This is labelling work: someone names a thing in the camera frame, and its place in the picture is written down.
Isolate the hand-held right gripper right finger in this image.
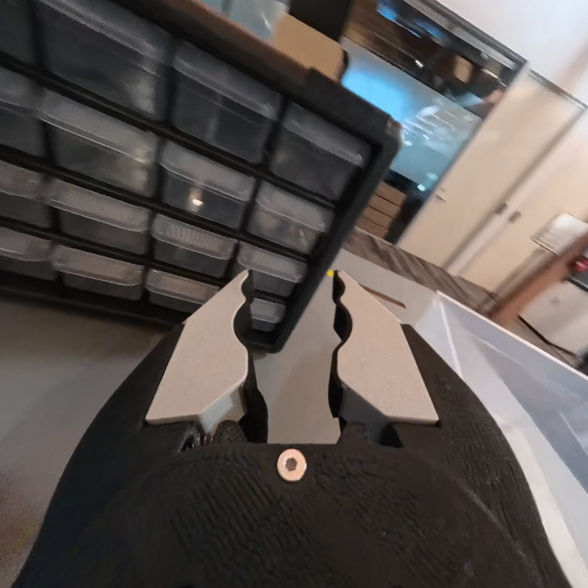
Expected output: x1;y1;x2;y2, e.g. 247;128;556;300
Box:
330;270;440;443

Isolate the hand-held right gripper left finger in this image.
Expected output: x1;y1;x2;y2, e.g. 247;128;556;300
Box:
145;270;268;435

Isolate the clear plastic storage bin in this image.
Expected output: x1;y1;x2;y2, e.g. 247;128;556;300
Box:
413;290;588;588

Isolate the black drawer cabinet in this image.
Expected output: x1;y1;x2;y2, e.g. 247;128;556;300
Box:
0;0;401;354

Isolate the white recycling cabinet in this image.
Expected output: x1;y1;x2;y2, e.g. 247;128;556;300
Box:
521;276;588;352

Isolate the cardboard box stack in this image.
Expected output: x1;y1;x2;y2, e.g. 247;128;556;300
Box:
358;181;409;239

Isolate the wooden pillar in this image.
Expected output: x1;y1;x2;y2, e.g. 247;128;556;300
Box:
489;239;588;322

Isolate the whiteboard sign on stand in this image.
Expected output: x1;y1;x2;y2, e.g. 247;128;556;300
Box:
532;213;588;253

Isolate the white double door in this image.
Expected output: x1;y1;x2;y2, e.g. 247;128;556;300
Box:
446;106;588;288

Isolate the small beige board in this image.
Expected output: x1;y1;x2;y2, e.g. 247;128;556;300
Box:
271;14;348;81

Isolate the black hanging panel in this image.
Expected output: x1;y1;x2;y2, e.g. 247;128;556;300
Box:
289;0;356;40

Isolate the white door silver handle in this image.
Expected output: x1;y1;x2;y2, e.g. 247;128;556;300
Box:
397;69;533;258

